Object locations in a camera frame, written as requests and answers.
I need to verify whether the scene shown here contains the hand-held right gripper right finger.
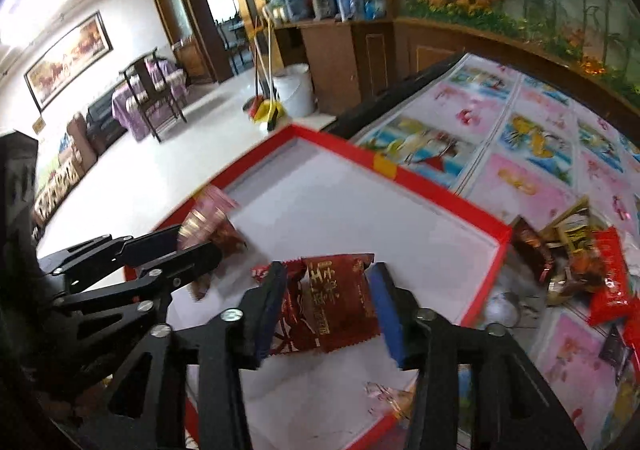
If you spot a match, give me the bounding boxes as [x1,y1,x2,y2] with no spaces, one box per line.
[367,262,586,450]

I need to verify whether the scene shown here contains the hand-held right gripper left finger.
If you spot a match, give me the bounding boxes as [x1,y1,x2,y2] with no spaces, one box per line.
[107,262,289,450]

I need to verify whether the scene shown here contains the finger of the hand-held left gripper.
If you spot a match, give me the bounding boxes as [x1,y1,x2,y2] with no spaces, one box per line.
[39,225,184,277]
[54,242,224,381]

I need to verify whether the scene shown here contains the red white-print snack packet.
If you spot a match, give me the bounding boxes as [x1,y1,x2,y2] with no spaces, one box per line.
[250,260,321,358]

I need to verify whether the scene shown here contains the pink brown snack packet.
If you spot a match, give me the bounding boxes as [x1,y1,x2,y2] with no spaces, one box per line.
[177,185,248,303]

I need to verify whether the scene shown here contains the dark red snack packet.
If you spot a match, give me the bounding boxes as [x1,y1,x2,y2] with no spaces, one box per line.
[301,254,379,356]

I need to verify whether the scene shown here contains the red cardboard box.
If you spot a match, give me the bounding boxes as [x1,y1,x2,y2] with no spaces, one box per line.
[122,124,513,450]

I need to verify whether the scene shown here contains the brown gold snack packet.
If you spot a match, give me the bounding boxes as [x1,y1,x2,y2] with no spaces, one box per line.
[510,216,555,283]

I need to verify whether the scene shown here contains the clear wrapped candy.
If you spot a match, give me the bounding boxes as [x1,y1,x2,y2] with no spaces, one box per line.
[364,380,416,423]

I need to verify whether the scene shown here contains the brown patterned sofa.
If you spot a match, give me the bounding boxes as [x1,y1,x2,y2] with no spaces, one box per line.
[30,112,98,225]

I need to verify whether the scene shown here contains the black leather armchair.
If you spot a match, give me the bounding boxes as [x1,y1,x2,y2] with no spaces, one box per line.
[86,92,126,145]

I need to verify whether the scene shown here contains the purple cushioned chair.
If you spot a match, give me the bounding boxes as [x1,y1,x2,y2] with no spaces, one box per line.
[111,57,188,141]

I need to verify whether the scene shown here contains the dark wooden chair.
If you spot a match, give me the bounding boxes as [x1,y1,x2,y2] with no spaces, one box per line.
[122,47,188,143]

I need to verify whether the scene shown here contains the yellow dustpan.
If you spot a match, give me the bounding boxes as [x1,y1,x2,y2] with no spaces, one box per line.
[252,18,287,131]

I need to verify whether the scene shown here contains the red broom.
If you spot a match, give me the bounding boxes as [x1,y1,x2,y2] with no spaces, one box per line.
[243,16,267,121]

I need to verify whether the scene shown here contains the orange brown snack packet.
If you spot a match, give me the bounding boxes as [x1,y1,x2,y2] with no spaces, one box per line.
[547,250,596,305]

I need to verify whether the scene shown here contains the printed fruit tablecloth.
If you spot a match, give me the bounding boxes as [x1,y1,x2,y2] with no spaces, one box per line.
[350,52,640,450]

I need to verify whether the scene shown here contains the white plastic bucket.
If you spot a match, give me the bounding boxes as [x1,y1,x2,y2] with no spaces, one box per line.
[272,64,317,118]

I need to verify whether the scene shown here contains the gold clear snack packet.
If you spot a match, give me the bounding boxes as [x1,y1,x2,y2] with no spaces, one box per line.
[542,197,598,255]

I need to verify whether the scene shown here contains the bright red snack packet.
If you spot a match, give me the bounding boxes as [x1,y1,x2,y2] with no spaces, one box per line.
[587,227,632,325]

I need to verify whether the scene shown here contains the black snack packet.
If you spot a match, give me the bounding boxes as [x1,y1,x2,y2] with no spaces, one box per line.
[597,325,628,373]

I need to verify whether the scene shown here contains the dark wooden door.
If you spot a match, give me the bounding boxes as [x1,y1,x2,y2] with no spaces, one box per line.
[167,0,236,83]

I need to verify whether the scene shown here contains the wooden cabinet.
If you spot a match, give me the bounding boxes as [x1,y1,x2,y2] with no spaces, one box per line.
[217,0,416,118]

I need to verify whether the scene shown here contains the green white plastic bag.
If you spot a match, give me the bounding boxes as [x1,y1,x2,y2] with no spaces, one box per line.
[259,0,286,23]

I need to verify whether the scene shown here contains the framed wall painting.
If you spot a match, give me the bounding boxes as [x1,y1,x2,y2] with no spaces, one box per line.
[24,10,115,113]

